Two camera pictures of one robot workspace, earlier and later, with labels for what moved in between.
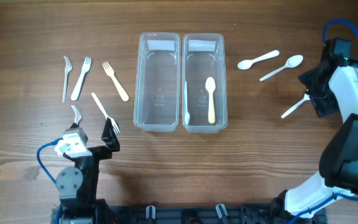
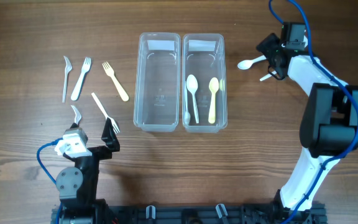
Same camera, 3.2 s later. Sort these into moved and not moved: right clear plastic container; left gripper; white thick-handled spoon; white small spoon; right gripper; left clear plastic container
Moved: white small spoon; right gripper
Not moved: left gripper; left clear plastic container; white thick-handled spoon; right clear plastic container
